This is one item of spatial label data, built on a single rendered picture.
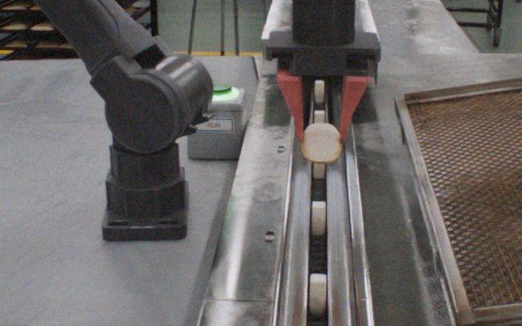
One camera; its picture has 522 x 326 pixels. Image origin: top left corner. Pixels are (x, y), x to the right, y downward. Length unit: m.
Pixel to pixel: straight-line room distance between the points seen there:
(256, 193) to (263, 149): 0.12
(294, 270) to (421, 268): 0.14
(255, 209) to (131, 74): 0.18
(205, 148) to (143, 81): 0.27
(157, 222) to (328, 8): 0.28
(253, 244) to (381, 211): 0.21
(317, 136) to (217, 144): 0.26
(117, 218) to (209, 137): 0.22
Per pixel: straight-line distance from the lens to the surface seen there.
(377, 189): 0.93
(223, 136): 1.00
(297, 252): 0.73
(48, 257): 0.80
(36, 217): 0.89
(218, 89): 1.00
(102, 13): 0.79
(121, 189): 0.82
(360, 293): 0.64
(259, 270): 0.67
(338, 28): 0.71
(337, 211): 0.80
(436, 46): 1.65
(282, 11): 1.41
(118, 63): 0.76
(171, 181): 0.83
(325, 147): 0.74
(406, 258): 0.79
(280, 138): 0.96
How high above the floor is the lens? 1.19
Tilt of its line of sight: 21 degrees down
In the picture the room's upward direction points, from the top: straight up
